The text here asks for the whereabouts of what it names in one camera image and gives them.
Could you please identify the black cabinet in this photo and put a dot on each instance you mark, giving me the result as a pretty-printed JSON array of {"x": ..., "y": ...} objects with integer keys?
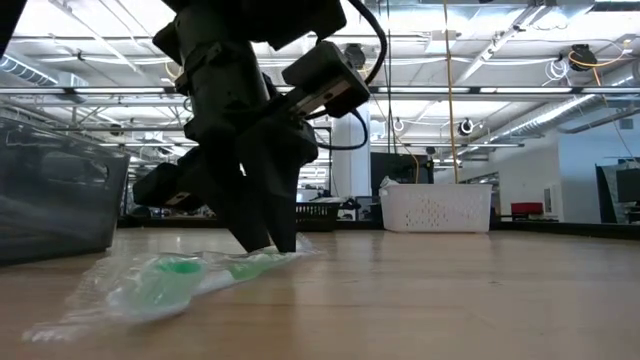
[{"x": 400, "y": 167}]

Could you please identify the black mesh basket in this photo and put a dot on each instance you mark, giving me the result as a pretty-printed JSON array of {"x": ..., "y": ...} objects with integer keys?
[{"x": 317, "y": 217}]

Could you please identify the silver ventilation duct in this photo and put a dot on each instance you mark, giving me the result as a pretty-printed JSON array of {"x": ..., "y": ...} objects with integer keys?
[
  {"x": 25, "y": 70},
  {"x": 575, "y": 107}
]

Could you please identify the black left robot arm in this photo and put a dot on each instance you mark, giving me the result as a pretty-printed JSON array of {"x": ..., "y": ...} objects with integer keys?
[{"x": 260, "y": 20}]

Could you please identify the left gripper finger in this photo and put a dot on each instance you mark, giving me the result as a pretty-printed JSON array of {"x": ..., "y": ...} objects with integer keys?
[
  {"x": 282, "y": 190},
  {"x": 235, "y": 200}
]

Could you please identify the grey translucent bin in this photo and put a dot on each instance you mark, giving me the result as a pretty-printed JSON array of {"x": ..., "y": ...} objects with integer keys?
[{"x": 60, "y": 210}]

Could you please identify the red box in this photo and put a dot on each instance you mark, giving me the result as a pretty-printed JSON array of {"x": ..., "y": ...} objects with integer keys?
[{"x": 526, "y": 207}]

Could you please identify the white perforated basket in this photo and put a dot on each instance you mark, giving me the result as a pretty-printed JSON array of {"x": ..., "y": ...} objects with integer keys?
[{"x": 440, "y": 207}]

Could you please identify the white building column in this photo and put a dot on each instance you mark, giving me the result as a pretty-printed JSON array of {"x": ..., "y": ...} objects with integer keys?
[{"x": 352, "y": 170}]

